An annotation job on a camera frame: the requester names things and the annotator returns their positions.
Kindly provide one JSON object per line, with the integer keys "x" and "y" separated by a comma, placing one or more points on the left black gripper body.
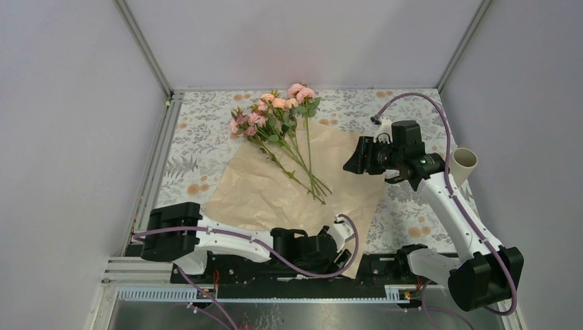
{"x": 326, "y": 265}

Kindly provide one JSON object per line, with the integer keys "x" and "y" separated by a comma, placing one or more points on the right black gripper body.
{"x": 383, "y": 157}

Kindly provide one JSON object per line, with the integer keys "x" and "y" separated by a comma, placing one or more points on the peach paper flower bouquet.
{"x": 254, "y": 194}

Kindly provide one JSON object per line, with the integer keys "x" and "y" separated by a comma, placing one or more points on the light pink rose stem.
{"x": 239, "y": 118}

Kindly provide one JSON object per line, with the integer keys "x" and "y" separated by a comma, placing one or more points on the large pink rose stem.
{"x": 304, "y": 101}

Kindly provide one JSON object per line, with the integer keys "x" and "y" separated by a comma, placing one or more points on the dusty mauve rose stem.
{"x": 268, "y": 131}

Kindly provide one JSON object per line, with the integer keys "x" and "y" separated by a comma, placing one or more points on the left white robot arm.
{"x": 197, "y": 244}

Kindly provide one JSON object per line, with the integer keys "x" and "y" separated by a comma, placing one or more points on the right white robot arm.
{"x": 485, "y": 272}

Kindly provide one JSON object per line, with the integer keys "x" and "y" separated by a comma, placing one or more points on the beige cylindrical vase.
{"x": 462, "y": 163}

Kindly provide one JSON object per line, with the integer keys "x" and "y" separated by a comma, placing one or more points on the peach orange rose stem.
{"x": 274, "y": 101}

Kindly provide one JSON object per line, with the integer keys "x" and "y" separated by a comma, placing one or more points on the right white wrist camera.
{"x": 382, "y": 130}

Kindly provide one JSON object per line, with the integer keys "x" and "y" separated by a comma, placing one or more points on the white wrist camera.
{"x": 382, "y": 130}
{"x": 341, "y": 232}

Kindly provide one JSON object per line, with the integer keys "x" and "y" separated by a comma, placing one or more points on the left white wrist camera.
{"x": 341, "y": 232}

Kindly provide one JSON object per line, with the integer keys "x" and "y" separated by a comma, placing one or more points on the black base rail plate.
{"x": 235, "y": 277}

